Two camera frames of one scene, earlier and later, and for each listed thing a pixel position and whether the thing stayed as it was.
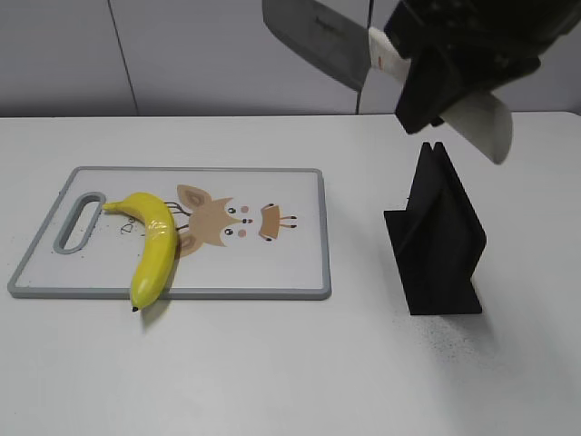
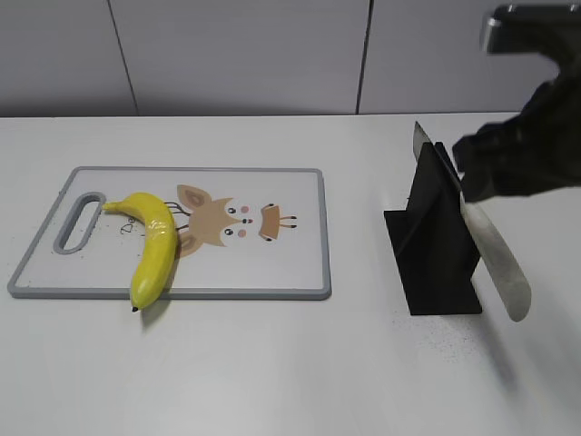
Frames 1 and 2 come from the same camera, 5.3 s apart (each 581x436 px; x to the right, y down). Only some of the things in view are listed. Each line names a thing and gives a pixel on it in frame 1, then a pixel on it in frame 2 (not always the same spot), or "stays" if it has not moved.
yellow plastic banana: (156, 261) stays
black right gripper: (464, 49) -> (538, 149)
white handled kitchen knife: (334, 36) -> (491, 246)
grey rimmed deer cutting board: (241, 233) stays
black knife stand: (438, 241) stays
